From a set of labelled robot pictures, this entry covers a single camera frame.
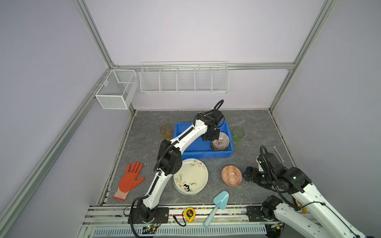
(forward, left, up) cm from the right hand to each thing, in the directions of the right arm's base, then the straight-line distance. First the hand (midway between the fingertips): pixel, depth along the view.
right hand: (249, 178), depth 73 cm
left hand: (+23, +15, -1) cm, 28 cm away
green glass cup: (+31, 0, -5) cm, 32 cm away
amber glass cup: (+36, +48, -7) cm, 60 cm away
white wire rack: (+61, +32, +18) cm, 72 cm away
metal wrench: (+16, -28, -14) cm, 35 cm away
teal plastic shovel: (-7, +13, -11) cm, 19 cm away
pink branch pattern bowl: (+24, +11, -5) cm, 27 cm away
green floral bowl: (+20, +10, -6) cm, 23 cm away
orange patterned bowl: (+6, +6, -12) cm, 14 cm away
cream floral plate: (+3, +29, -10) cm, 31 cm away
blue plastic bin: (+22, +23, -9) cm, 33 cm away
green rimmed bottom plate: (-4, +34, -10) cm, 36 cm away
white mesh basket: (+57, +80, +13) cm, 99 cm away
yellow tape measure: (-14, +30, -10) cm, 34 cm away
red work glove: (+2, +66, -12) cm, 67 cm away
